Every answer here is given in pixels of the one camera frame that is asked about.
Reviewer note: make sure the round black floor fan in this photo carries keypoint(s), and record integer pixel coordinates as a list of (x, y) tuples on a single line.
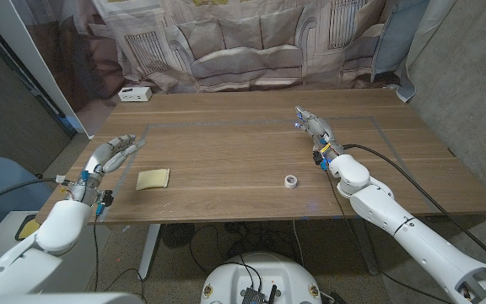
[(177, 234)]

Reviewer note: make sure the white tape roll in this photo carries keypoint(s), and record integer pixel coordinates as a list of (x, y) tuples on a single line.
[(290, 181)]

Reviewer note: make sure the white partition panel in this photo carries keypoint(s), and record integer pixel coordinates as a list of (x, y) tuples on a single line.
[(23, 46)]

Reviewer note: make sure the yellow pad with black rim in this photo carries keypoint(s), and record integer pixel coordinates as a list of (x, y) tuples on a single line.
[(28, 229)]

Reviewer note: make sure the white power strip box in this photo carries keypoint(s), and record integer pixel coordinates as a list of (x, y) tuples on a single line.
[(135, 93)]

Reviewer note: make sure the black device on torso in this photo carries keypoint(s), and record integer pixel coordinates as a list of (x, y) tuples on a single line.
[(253, 296)]

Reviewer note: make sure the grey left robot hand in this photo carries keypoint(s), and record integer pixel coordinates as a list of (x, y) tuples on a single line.
[(99, 162)]

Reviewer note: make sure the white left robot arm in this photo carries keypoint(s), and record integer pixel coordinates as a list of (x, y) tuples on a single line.
[(61, 228)]

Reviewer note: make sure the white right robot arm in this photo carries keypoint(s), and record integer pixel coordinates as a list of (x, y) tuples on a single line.
[(378, 202)]

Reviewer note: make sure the grey table leg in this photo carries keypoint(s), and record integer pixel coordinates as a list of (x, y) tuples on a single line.
[(365, 249)]

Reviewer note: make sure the printed living room backdrop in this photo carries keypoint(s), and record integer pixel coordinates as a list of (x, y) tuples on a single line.
[(243, 42)]

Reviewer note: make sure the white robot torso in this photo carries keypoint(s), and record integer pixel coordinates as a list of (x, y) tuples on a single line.
[(260, 274)]

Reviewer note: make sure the white table leg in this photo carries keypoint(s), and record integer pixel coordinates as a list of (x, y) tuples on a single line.
[(149, 249)]

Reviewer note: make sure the blue chair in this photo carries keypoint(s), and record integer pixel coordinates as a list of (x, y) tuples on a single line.
[(2, 181)]

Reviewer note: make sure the yellow sticky note pad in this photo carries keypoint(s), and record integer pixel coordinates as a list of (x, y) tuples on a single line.
[(153, 179)]

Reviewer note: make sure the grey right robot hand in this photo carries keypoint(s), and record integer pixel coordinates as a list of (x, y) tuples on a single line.
[(320, 128)]

